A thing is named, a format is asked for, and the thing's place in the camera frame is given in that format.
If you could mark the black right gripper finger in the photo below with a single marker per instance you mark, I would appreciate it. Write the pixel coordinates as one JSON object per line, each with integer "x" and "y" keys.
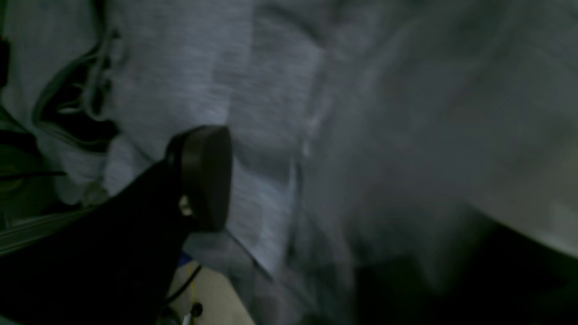
{"x": 114, "y": 266}

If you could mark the grey T-shirt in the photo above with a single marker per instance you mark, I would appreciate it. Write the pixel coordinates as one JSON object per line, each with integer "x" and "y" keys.
{"x": 395, "y": 162}

